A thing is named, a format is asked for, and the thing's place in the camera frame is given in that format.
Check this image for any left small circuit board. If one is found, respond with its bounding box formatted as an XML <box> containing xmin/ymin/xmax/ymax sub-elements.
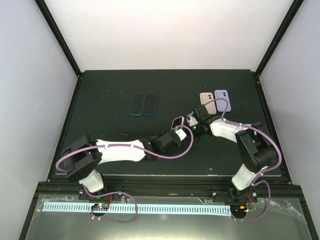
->
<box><xmin>91</xmin><ymin>203</ymin><xmax>110</xmax><ymax>211</ymax></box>

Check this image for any right small circuit board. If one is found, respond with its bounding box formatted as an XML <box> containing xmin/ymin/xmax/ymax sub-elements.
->
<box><xmin>230</xmin><ymin>205</ymin><xmax>249</xmax><ymax>214</ymax></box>

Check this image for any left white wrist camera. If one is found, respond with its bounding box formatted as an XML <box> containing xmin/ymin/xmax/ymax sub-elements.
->
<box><xmin>174</xmin><ymin>127</ymin><xmax>187</xmax><ymax>142</ymax></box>

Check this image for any teal phone without case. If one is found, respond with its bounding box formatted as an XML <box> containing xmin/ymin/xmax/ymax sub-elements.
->
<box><xmin>130</xmin><ymin>94</ymin><xmax>145</xmax><ymax>116</ymax></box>

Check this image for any blue phone without case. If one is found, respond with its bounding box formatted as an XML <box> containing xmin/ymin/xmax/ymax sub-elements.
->
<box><xmin>143</xmin><ymin>94</ymin><xmax>158</xmax><ymax>116</ymax></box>

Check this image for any small circuit board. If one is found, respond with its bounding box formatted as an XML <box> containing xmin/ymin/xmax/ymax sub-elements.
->
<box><xmin>91</xmin><ymin>203</ymin><xmax>110</xmax><ymax>211</ymax></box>
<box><xmin>230</xmin><ymin>205</ymin><xmax>249</xmax><ymax>214</ymax></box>

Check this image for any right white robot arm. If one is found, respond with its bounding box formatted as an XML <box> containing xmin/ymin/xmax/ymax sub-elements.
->
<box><xmin>187</xmin><ymin>105</ymin><xmax>282</xmax><ymax>202</ymax></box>

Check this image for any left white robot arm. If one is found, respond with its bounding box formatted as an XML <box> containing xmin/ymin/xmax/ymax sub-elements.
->
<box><xmin>55</xmin><ymin>128</ymin><xmax>190</xmax><ymax>200</ymax></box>

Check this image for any left black frame post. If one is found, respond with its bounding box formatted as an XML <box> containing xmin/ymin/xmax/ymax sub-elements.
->
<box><xmin>34</xmin><ymin>0</ymin><xmax>82</xmax><ymax>77</ymax></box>

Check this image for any light blue slotted cable duct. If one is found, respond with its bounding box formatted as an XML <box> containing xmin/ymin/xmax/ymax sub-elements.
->
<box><xmin>42</xmin><ymin>202</ymin><xmax>232</xmax><ymax>217</ymax></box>

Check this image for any lavender phone case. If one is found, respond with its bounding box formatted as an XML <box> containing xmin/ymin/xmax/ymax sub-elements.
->
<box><xmin>214</xmin><ymin>89</ymin><xmax>232</xmax><ymax>113</ymax></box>

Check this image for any black frame post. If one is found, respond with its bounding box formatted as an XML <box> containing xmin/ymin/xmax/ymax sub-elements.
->
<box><xmin>34</xmin><ymin>0</ymin><xmax>82</xmax><ymax>77</ymax></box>
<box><xmin>255</xmin><ymin>0</ymin><xmax>304</xmax><ymax>77</ymax></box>

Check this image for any right black frame post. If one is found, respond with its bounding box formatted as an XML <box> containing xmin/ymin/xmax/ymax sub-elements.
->
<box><xmin>255</xmin><ymin>0</ymin><xmax>304</xmax><ymax>77</ymax></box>

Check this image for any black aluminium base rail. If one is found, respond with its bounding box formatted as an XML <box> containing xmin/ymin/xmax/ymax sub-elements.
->
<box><xmin>35</xmin><ymin>175</ymin><xmax>304</xmax><ymax>199</ymax></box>

